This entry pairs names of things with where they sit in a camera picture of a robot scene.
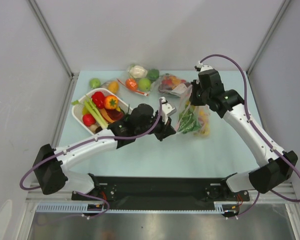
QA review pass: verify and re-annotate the white plastic basket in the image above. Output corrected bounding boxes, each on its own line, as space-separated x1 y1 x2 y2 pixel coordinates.
71 88 132 135

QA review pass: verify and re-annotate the zip bag with vegetables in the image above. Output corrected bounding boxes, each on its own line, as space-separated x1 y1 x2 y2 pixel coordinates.
116 64 160 97

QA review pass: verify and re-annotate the green celery stalk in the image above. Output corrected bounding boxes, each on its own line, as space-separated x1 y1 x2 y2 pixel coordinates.
71 95 108 129

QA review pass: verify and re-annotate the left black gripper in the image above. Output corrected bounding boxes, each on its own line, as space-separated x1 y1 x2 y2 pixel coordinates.
135 112 176 143

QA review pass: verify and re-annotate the clear zip bag pink seal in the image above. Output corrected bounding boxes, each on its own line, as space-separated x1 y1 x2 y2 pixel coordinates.
174 85 211 137

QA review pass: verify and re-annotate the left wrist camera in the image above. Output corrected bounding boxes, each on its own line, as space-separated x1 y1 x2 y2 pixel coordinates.
159 97 177 118

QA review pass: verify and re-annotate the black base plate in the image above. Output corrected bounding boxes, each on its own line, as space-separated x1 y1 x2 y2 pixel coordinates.
71 176 250 211

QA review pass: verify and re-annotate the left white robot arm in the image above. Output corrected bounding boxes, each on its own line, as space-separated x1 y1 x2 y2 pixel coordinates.
33 101 177 200

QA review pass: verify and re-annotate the orange persimmon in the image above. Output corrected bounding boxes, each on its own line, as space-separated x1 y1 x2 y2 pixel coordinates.
103 95 119 110

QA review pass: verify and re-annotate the green apple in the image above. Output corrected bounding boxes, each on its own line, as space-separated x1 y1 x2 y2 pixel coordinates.
89 78 101 89

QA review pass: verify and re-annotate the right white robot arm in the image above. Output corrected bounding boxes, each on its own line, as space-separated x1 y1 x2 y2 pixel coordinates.
189 65 298 201

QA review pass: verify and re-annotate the orange mango in bag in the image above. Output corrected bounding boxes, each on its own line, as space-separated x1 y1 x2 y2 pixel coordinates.
107 81 119 94

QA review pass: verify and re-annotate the red bell pepper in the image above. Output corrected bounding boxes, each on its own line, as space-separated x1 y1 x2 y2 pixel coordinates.
91 91 105 109

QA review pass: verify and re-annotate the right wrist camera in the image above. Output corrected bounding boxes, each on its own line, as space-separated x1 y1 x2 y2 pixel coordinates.
194 61 213 73

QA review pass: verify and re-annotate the zip bag with dark fruits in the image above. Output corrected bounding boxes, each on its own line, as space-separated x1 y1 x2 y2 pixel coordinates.
155 73 191 98

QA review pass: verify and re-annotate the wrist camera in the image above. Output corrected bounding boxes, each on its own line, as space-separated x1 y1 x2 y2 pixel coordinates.
194 61 213 73
159 97 177 118

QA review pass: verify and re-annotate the green lettuce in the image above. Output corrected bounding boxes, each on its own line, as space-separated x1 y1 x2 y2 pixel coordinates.
177 109 200 134

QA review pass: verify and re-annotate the yellow corn cob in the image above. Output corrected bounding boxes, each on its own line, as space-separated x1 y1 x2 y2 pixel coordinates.
198 110 210 137

